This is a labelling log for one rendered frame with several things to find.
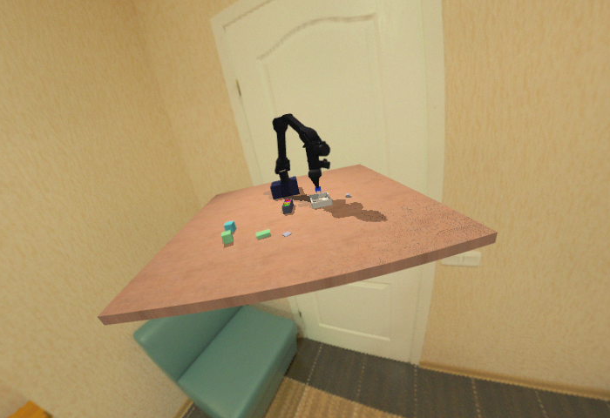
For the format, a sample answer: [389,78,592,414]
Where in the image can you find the small light blue block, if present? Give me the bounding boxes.
[224,221,237,232]

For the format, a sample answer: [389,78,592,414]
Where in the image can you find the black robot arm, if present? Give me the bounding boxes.
[272,113,330,184]

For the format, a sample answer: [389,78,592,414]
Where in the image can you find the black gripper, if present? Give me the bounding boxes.
[307,157,322,188]

